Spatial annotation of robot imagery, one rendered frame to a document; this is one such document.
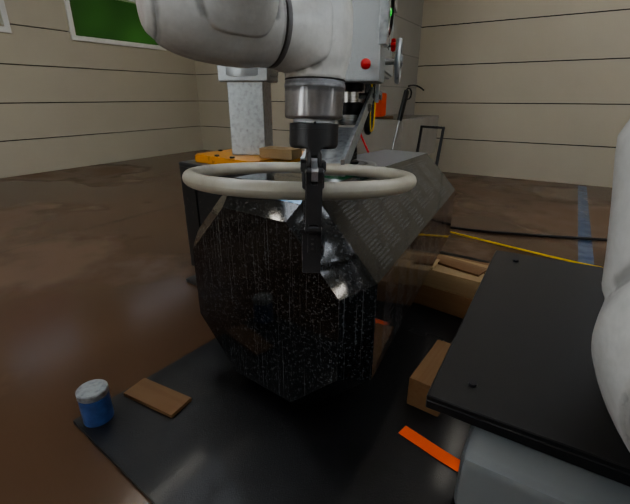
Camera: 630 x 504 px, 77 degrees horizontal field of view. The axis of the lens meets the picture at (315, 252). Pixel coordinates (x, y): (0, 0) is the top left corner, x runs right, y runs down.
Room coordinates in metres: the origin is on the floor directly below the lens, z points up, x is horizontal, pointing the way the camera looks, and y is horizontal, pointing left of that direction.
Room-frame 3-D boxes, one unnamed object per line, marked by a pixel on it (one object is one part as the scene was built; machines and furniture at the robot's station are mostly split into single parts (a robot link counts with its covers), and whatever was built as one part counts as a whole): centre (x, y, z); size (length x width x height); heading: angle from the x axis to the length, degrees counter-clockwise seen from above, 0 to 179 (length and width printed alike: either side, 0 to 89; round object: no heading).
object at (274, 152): (2.11, 0.18, 0.81); 0.20 x 0.10 x 0.05; 61
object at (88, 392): (1.09, 0.77, 0.08); 0.10 x 0.10 x 0.13
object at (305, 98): (0.64, 0.00, 1.07); 0.09 x 0.09 x 0.06
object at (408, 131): (4.86, -0.96, 0.43); 1.30 x 0.62 x 0.86; 148
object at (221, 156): (2.30, 0.35, 0.76); 0.49 x 0.49 x 0.05; 53
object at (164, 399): (1.19, 0.60, 0.02); 0.25 x 0.10 x 0.01; 63
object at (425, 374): (1.24, -0.48, 0.07); 0.30 x 0.12 x 0.12; 144
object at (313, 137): (0.63, 0.00, 1.00); 0.08 x 0.07 x 0.09; 3
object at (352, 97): (1.50, -0.12, 1.14); 0.12 x 0.09 x 0.30; 166
